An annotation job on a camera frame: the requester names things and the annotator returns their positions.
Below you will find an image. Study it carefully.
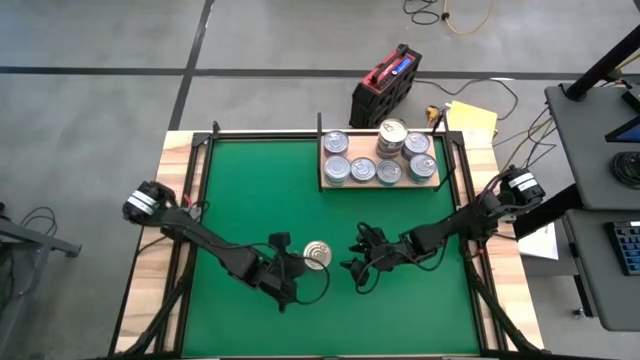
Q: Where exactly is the black cable bundle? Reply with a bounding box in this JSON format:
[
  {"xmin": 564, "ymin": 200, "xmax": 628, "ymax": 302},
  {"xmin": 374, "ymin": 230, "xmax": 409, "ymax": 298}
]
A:
[{"xmin": 499, "ymin": 105, "xmax": 559, "ymax": 174}]

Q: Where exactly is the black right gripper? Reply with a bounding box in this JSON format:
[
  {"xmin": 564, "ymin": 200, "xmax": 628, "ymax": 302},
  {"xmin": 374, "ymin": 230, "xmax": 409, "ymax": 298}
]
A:
[{"xmin": 339, "ymin": 224, "xmax": 419, "ymax": 287}]

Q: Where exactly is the blue red tuna can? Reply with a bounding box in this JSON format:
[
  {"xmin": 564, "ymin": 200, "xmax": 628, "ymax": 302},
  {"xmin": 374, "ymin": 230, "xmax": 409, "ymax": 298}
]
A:
[
  {"xmin": 378, "ymin": 118, "xmax": 409, "ymax": 146},
  {"xmin": 302, "ymin": 240, "xmax": 334, "ymax": 272}
]

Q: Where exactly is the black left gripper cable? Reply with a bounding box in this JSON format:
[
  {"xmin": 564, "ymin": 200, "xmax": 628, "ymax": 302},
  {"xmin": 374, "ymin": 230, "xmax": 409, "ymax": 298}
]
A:
[{"xmin": 293, "ymin": 257, "xmax": 332, "ymax": 306}]

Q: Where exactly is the black table frame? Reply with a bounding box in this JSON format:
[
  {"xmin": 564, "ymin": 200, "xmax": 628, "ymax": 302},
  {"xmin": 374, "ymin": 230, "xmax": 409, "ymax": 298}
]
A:
[{"xmin": 107, "ymin": 119, "xmax": 551, "ymax": 360}]

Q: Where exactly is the wooden shelf board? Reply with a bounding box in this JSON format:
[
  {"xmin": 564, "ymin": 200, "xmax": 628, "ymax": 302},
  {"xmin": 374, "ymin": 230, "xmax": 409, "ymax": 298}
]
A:
[{"xmin": 320, "ymin": 134, "xmax": 442, "ymax": 190}]

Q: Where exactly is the yellow paper pad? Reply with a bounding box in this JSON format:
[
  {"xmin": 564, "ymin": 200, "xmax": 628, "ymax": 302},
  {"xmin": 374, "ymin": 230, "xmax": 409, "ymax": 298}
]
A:
[{"xmin": 444, "ymin": 100, "xmax": 499, "ymax": 146}]

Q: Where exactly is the teal tuna can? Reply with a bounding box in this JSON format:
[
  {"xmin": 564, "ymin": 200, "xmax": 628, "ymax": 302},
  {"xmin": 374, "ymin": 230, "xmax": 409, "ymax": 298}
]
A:
[{"xmin": 408, "ymin": 153, "xmax": 439, "ymax": 182}]

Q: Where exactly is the black looped floor cable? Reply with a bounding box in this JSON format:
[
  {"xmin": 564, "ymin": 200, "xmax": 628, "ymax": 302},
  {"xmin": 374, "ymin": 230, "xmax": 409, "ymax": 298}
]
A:
[{"xmin": 402, "ymin": 0, "xmax": 442, "ymax": 26}]

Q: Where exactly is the large silver lid can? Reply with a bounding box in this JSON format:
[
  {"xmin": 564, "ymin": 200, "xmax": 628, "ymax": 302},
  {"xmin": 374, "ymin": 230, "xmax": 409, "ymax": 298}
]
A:
[{"xmin": 402, "ymin": 131, "xmax": 431, "ymax": 157}]

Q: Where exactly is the black backlit keyboard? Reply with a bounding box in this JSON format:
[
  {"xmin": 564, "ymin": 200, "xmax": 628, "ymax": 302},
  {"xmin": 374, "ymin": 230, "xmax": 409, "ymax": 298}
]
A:
[{"xmin": 603, "ymin": 219, "xmax": 640, "ymax": 277}]

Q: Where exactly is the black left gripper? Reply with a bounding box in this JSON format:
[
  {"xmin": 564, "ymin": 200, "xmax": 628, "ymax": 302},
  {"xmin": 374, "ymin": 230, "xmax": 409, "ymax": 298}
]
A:
[{"xmin": 252, "ymin": 232, "xmax": 314, "ymax": 314}]

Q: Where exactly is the black slanted pole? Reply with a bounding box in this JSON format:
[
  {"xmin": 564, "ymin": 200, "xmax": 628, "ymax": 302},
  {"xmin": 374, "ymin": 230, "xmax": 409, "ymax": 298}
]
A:
[{"xmin": 563, "ymin": 23, "xmax": 640, "ymax": 103}]

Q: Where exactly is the grey desk with keyboard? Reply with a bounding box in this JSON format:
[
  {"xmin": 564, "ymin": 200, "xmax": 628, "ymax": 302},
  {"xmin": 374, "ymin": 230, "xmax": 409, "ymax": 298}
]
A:
[{"xmin": 564, "ymin": 208, "xmax": 640, "ymax": 332}]

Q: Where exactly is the green table mat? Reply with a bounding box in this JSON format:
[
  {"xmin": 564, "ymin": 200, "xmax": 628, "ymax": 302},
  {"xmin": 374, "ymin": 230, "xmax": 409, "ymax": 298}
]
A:
[{"xmin": 180, "ymin": 137, "xmax": 482, "ymax": 357}]

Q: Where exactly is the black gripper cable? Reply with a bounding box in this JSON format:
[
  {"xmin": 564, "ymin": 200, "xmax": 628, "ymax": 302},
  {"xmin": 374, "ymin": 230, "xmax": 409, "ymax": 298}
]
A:
[
  {"xmin": 293, "ymin": 257, "xmax": 332, "ymax": 306},
  {"xmin": 354, "ymin": 238, "xmax": 450, "ymax": 296}
]

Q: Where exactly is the black desk leg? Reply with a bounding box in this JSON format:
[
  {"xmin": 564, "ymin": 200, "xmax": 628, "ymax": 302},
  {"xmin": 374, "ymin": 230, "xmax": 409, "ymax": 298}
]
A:
[{"xmin": 568, "ymin": 234, "xmax": 597, "ymax": 320}]

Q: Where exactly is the tablet with blue screen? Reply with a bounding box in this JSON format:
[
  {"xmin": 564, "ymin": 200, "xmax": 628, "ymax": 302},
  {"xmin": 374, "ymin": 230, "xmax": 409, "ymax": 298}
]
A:
[{"xmin": 604, "ymin": 113, "xmax": 640, "ymax": 145}]

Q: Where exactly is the thin black cable loop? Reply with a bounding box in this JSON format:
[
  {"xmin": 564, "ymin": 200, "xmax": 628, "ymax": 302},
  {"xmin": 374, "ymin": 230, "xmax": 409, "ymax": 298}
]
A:
[{"xmin": 18, "ymin": 205, "xmax": 60, "ymax": 236}]

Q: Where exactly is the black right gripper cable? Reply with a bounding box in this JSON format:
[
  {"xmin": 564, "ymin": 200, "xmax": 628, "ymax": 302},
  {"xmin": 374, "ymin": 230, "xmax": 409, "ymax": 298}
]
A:
[{"xmin": 354, "ymin": 238, "xmax": 450, "ymax": 296}]

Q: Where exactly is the black desk device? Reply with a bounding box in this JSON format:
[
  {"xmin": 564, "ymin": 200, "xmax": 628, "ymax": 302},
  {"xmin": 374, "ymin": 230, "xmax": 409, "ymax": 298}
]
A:
[{"xmin": 622, "ymin": 82, "xmax": 640, "ymax": 114}]

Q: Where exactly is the blue yellow tuna can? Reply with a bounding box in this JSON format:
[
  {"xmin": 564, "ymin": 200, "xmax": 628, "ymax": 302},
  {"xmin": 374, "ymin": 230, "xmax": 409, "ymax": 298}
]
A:
[{"xmin": 375, "ymin": 159, "xmax": 403, "ymax": 188}]

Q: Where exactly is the large green tuna can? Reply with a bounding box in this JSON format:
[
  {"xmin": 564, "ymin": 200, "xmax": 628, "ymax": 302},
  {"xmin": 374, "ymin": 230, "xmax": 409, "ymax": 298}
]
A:
[{"xmin": 322, "ymin": 154, "xmax": 352, "ymax": 185}]

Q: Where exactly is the coiled black cable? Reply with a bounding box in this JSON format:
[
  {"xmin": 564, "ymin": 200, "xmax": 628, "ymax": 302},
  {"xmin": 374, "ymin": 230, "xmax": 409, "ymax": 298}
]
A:
[{"xmin": 608, "ymin": 151, "xmax": 640, "ymax": 191}]

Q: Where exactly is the red black tool case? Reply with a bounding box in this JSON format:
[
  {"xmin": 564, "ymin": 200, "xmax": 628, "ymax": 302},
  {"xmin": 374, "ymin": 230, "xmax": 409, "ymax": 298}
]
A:
[{"xmin": 348, "ymin": 43, "xmax": 424, "ymax": 130}]

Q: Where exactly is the grey metal stand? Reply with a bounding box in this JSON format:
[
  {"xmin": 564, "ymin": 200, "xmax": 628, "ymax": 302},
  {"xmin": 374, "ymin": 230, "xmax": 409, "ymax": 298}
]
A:
[{"xmin": 0, "ymin": 199, "xmax": 84, "ymax": 360}]

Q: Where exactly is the orange floor cable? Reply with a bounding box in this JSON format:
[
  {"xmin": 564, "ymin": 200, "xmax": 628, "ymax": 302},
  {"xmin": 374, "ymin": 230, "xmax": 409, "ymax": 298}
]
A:
[{"xmin": 441, "ymin": 0, "xmax": 495, "ymax": 37}]

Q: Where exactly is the white paper sheet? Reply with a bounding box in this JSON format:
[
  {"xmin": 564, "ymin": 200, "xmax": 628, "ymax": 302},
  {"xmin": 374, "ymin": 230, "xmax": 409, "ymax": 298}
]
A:
[{"xmin": 517, "ymin": 222, "xmax": 560, "ymax": 261}]

